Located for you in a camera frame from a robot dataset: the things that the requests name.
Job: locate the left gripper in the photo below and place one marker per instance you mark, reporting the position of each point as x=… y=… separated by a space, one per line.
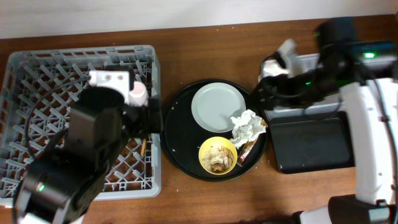
x=150 y=115

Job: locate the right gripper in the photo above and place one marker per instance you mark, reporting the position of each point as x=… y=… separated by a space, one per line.
x=261 y=92

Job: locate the pink plastic cup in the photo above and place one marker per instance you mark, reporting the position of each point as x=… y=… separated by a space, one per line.
x=138 y=96

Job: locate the wooden chopstick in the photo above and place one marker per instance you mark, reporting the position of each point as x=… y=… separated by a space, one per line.
x=143 y=147

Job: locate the white paper napkin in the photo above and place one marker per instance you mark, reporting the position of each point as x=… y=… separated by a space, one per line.
x=247 y=128

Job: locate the brown Nescafe sachet wrapper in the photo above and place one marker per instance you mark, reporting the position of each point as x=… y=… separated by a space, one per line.
x=245 y=152

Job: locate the yellow bowl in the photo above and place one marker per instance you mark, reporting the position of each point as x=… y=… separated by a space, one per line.
x=218 y=141

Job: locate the food scraps rice and shells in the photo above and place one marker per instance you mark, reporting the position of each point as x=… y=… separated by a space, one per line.
x=217 y=159

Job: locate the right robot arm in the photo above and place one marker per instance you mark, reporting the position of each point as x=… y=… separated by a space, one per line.
x=364 y=73

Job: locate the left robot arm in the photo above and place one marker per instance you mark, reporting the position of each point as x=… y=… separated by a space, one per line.
x=60 y=184

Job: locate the grey plastic dishwasher rack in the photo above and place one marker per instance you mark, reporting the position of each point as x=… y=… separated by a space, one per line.
x=37 y=91

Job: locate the clear plastic bin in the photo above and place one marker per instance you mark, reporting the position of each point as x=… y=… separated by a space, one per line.
x=329 y=106

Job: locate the grey round plate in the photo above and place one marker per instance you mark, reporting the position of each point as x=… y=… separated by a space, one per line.
x=214 y=104

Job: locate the round black serving tray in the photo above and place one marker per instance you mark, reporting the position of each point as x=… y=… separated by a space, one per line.
x=182 y=137

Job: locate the black rectangular tray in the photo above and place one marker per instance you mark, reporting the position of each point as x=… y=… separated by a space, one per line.
x=303 y=144

